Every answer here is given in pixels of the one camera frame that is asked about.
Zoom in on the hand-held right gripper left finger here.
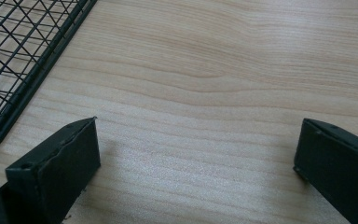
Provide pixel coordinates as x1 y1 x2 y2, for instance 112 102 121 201
5 116 102 224

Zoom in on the black wire mesh basket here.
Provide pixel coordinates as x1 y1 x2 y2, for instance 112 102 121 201
0 0 99 149

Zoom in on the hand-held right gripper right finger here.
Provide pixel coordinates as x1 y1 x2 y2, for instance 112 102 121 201
293 118 358 224

